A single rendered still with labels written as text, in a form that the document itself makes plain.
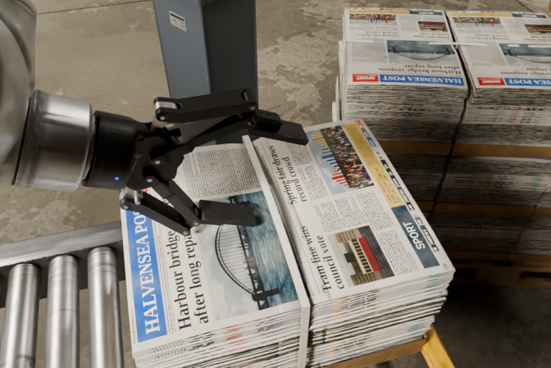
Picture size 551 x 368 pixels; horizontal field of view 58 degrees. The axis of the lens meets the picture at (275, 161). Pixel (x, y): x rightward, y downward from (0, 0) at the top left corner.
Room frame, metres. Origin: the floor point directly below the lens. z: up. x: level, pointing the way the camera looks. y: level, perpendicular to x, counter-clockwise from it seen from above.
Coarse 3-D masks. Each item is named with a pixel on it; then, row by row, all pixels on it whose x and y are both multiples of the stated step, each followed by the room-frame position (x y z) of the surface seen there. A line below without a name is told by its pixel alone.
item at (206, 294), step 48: (192, 192) 0.44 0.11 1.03; (240, 192) 0.45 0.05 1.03; (144, 240) 0.37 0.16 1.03; (192, 240) 0.37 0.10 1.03; (240, 240) 0.37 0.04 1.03; (144, 288) 0.30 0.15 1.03; (192, 288) 0.30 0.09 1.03; (240, 288) 0.30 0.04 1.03; (144, 336) 0.25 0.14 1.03; (192, 336) 0.24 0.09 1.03; (240, 336) 0.26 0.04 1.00
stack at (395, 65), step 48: (384, 48) 1.12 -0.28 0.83; (432, 48) 1.12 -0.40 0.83; (480, 48) 1.12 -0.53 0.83; (528, 48) 1.12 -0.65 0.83; (336, 96) 1.26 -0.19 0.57; (384, 96) 0.97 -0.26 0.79; (432, 96) 0.97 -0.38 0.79; (480, 96) 0.96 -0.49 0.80; (528, 96) 0.95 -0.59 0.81; (528, 144) 0.95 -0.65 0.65; (432, 192) 0.96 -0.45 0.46; (480, 192) 0.95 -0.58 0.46; (528, 192) 0.95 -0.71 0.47; (480, 240) 0.95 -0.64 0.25; (528, 240) 0.93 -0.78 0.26
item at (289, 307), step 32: (256, 192) 0.45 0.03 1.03; (288, 192) 0.45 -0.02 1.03; (256, 224) 0.39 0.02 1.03; (288, 224) 0.39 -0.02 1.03; (288, 288) 0.30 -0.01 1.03; (320, 288) 0.30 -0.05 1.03; (288, 320) 0.27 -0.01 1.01; (320, 320) 0.29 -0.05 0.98; (288, 352) 0.28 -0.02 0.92; (320, 352) 0.29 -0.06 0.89
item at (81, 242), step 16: (112, 224) 0.57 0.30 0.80; (32, 240) 0.54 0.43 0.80; (48, 240) 0.54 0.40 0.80; (64, 240) 0.54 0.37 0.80; (80, 240) 0.54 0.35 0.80; (96, 240) 0.54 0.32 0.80; (112, 240) 0.54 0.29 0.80; (0, 256) 0.50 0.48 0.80; (16, 256) 0.50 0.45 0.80; (32, 256) 0.50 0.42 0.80; (48, 256) 0.50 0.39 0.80; (80, 256) 0.52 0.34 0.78; (0, 272) 0.48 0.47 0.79; (80, 272) 0.51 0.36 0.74; (80, 288) 0.51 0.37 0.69; (0, 304) 0.47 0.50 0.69
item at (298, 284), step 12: (252, 144) 0.53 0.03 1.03; (252, 156) 0.51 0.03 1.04; (264, 180) 0.45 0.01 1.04; (264, 192) 0.43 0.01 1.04; (276, 216) 0.39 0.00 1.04; (276, 228) 0.38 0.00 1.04; (288, 240) 0.36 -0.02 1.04; (288, 252) 0.34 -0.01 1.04; (288, 264) 0.33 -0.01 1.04; (300, 276) 0.31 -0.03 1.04; (300, 288) 0.30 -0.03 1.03; (300, 300) 0.28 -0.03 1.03
